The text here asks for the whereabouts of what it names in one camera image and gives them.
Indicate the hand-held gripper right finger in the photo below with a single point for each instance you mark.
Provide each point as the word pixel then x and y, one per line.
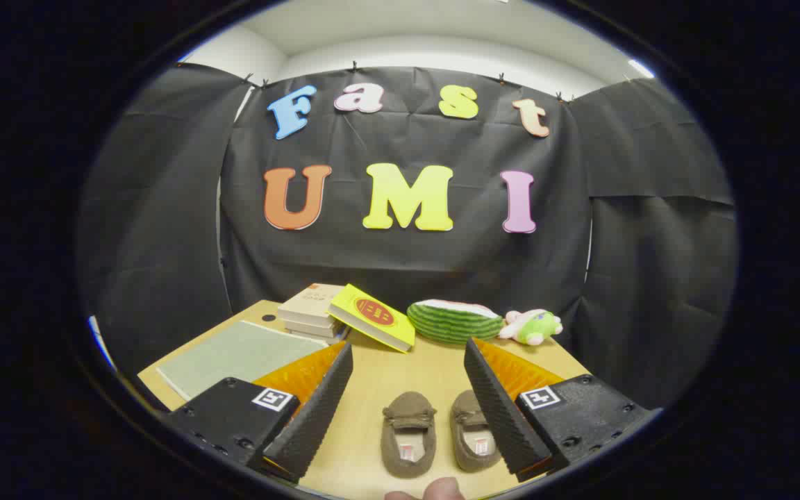
pixel 497 410

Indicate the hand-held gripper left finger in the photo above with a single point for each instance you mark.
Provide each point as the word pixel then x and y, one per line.
pixel 317 410

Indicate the brown fuzzy shoe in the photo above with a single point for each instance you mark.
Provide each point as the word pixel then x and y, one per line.
pixel 408 434
pixel 471 427

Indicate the pale green fabric storage box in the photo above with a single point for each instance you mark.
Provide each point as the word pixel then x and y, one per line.
pixel 240 354

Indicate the blue-edged paperback book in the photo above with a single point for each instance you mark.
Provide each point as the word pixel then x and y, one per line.
pixel 323 338

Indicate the white paperback book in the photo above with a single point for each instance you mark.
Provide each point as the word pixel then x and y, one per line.
pixel 313 328

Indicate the pink and green plush toy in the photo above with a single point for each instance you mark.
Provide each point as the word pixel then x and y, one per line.
pixel 535 328

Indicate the watermelon slice plush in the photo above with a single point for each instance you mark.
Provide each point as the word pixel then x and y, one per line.
pixel 452 325

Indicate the beige cover book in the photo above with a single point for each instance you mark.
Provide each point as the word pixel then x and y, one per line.
pixel 308 302

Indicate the yellow book with red emblem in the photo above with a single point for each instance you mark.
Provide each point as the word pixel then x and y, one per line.
pixel 372 316

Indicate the black backdrop cloth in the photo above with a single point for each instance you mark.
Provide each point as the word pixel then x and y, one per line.
pixel 407 257

